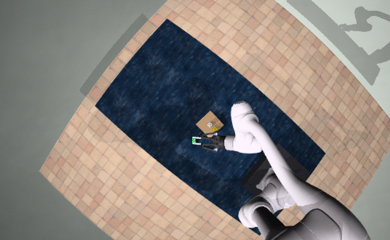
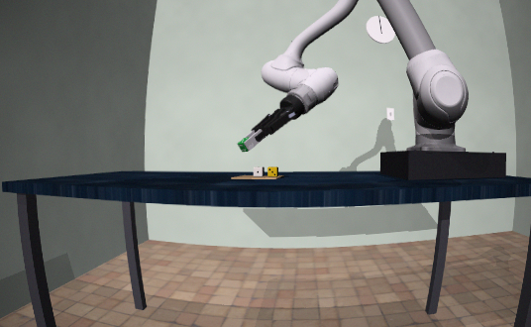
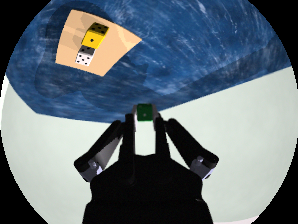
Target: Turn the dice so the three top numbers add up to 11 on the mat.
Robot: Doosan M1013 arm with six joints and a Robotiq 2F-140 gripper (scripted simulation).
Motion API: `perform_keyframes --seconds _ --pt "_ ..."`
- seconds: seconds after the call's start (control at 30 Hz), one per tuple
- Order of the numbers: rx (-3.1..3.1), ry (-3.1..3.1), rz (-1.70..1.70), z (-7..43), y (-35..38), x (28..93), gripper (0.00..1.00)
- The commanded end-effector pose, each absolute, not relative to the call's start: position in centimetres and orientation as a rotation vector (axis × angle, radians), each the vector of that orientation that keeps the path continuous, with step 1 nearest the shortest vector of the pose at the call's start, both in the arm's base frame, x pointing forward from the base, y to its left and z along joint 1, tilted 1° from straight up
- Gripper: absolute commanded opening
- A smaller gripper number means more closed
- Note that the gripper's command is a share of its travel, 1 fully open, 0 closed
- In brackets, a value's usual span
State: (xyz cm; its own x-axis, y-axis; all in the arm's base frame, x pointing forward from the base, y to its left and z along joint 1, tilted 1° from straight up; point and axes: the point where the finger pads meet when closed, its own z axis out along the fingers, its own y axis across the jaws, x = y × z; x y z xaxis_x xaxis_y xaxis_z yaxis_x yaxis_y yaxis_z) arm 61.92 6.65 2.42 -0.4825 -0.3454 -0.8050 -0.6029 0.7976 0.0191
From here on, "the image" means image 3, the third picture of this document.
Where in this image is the peach square mat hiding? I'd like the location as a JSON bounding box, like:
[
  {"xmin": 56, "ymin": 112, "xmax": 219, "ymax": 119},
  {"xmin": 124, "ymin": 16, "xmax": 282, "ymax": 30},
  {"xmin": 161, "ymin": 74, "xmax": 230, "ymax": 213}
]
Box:
[{"xmin": 55, "ymin": 9, "xmax": 142, "ymax": 76}]

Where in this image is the green die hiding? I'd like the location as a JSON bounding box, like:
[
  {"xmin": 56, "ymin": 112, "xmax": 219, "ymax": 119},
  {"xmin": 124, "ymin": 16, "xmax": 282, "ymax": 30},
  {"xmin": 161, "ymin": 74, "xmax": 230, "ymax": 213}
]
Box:
[{"xmin": 137, "ymin": 103, "xmax": 152, "ymax": 122}]

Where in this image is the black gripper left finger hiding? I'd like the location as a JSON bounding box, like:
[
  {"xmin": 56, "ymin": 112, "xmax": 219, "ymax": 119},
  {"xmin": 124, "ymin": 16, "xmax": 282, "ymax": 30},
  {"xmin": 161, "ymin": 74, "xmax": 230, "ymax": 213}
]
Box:
[{"xmin": 74, "ymin": 105, "xmax": 137, "ymax": 185}]

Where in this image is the white die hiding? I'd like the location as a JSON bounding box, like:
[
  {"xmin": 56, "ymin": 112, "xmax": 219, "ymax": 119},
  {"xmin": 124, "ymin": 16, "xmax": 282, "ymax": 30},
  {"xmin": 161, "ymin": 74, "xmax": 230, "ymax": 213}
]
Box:
[{"xmin": 75, "ymin": 45, "xmax": 96, "ymax": 66}]

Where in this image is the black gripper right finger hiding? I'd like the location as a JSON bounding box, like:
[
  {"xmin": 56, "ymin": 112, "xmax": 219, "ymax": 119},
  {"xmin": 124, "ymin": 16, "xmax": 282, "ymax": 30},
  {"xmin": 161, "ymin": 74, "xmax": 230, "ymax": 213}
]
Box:
[{"xmin": 152, "ymin": 104, "xmax": 219, "ymax": 184}]

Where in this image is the yellow die with black pips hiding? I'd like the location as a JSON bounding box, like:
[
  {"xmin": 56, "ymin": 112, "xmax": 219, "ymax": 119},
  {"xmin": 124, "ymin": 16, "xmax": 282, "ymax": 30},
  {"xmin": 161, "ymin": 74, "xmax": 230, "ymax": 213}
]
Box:
[{"xmin": 81, "ymin": 22, "xmax": 110, "ymax": 49}]

